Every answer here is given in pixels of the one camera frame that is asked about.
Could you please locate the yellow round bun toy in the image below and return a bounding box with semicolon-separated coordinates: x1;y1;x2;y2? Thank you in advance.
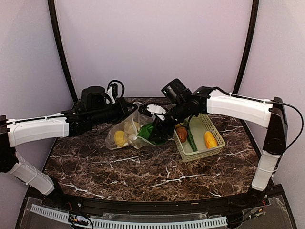
175;116;192;129

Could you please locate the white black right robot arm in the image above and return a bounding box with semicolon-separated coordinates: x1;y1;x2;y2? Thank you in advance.
145;79;288;207

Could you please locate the clear zip top bag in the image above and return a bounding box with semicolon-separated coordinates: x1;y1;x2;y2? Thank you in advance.
105;102;166;150

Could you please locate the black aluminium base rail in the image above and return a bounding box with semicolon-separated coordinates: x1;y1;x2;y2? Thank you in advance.
28;185;289;216

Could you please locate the green bok choy toy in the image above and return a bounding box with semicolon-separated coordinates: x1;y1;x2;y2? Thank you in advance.
137;123;168;146

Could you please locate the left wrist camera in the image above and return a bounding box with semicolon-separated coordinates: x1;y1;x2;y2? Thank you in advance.
106;80;125;104

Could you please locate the right black frame post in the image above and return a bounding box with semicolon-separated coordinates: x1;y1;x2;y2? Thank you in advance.
233;0;259;94

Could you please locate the brown potato toy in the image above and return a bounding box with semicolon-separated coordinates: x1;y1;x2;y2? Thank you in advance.
176;126;188;143

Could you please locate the grey slotted cable duct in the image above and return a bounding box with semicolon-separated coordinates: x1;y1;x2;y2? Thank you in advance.
30;204;228;229

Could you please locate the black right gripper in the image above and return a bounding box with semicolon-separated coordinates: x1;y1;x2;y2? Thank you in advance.
148;100;190;140

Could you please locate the green cucumber toy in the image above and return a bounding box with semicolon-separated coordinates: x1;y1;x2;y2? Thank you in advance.
187;129;197;152

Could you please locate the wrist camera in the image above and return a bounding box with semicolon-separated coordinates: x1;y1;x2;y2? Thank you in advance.
106;80;125;104
139;104;167;121

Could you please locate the pale yellow bread toy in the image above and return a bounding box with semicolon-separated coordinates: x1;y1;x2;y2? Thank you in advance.
123;120;140;140

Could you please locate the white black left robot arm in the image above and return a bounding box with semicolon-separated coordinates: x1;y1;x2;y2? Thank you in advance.
0;86;137;208

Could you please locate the yellow lemon toy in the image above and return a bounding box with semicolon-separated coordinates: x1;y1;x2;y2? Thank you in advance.
114;130;126;147

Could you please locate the beige plastic basket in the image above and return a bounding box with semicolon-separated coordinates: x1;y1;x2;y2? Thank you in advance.
173;114;226;163

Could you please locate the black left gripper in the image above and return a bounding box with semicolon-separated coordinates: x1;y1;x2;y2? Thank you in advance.
89;96;138;126

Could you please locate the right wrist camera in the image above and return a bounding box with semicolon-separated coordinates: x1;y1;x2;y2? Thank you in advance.
139;104;167;121

